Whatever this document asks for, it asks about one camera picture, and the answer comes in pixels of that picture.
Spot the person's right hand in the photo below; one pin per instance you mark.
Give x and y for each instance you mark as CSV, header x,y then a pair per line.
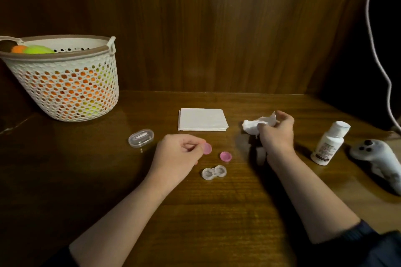
x,y
277,137

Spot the person's left hand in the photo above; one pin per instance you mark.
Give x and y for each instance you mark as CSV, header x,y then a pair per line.
x,y
174,160

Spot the person's left thumb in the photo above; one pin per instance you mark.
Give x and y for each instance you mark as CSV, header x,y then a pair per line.
x,y
191,140

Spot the person's right fingers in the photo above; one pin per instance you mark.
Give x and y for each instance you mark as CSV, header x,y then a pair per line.
x,y
275,121

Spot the pink round lens case cap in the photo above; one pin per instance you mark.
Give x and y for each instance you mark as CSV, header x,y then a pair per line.
x,y
207,148
226,156

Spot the person's left forearm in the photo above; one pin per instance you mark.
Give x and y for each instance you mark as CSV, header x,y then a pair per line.
x,y
125,216

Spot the person's right forearm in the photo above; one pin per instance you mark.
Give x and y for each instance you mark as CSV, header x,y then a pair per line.
x,y
308,196

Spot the folded white tissue stack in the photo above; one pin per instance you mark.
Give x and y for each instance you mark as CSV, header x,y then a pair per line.
x,y
202,119

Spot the clear contact lens case base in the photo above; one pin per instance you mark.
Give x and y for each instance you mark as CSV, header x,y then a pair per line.
x,y
214,172

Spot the clear small plastic box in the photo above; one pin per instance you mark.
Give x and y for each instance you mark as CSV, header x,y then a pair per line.
x,y
141,138

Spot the white solution bottle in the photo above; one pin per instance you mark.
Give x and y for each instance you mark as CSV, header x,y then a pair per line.
x,y
330,148

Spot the white handheld controller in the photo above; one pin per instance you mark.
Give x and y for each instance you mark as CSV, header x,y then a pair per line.
x,y
377,159

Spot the white perforated plastic basket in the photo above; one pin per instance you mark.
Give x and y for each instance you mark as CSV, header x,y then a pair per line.
x,y
67,85

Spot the dark blue sleeve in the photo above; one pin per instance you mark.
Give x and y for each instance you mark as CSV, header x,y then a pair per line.
x,y
357,248

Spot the yellow-green ball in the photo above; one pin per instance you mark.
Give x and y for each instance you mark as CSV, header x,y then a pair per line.
x,y
38,49

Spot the orange ball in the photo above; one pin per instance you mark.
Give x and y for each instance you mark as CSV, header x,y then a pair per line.
x,y
18,49

